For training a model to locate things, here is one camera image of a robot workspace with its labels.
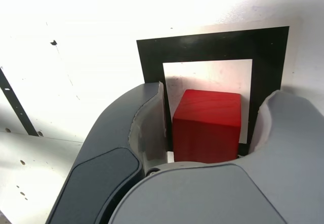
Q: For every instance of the black tape square outline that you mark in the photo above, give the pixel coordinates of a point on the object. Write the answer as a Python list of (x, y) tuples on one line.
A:
[(202, 47)]

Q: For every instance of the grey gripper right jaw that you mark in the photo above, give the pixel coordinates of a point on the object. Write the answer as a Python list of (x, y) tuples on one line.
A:
[(227, 196)]

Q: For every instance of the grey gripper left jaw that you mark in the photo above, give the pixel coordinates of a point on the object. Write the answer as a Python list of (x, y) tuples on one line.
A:
[(101, 163)]

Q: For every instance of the black tape strip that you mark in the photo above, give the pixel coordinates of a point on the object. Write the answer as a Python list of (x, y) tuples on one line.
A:
[(15, 102)]

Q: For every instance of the red cube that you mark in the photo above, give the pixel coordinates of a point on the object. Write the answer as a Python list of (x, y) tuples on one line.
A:
[(207, 128)]

